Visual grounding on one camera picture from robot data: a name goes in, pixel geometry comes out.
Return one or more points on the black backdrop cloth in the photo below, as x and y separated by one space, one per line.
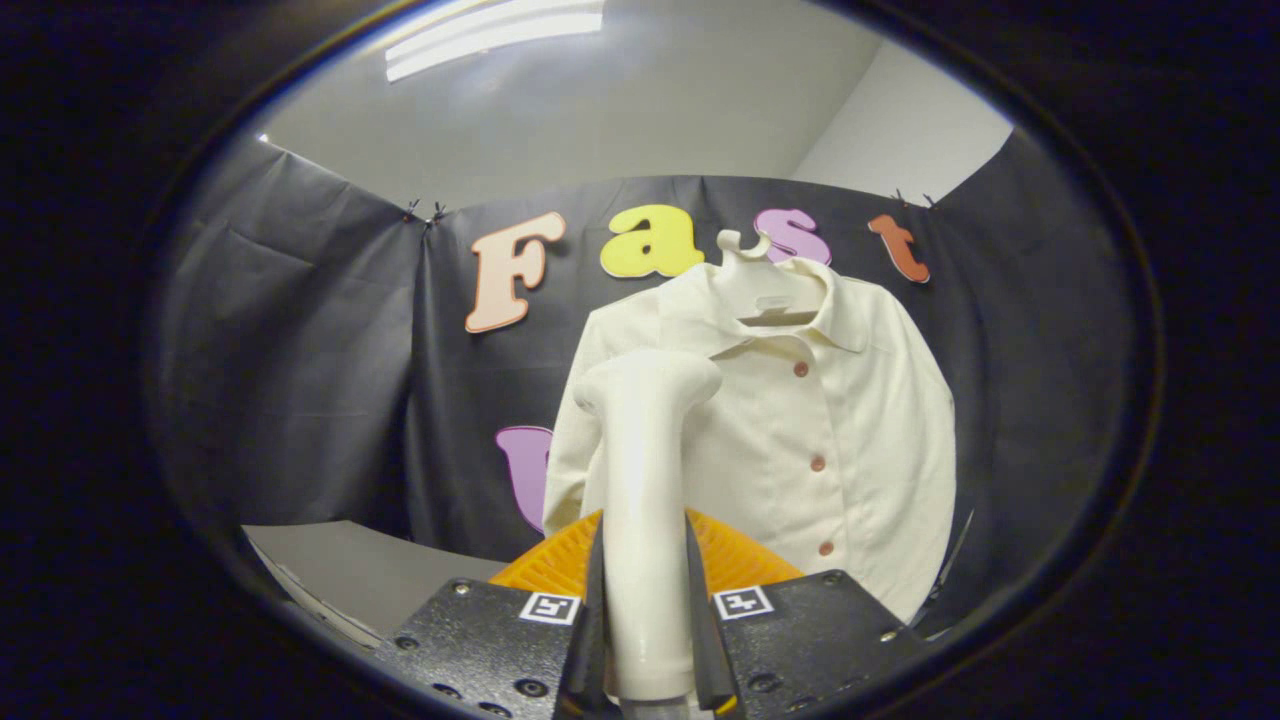
300 400

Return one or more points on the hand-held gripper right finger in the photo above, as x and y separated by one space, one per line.
703 650

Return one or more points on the white clothes hanger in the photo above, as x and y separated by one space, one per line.
745 265

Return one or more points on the cream button-up shirt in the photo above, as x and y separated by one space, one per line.
860 450

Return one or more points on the white garment steamer head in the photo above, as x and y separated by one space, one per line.
645 520

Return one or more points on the ceiling light panel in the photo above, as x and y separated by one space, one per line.
490 35

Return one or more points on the grey-topped white cabinet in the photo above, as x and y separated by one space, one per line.
380 570

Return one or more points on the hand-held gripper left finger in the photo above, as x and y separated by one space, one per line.
595 640

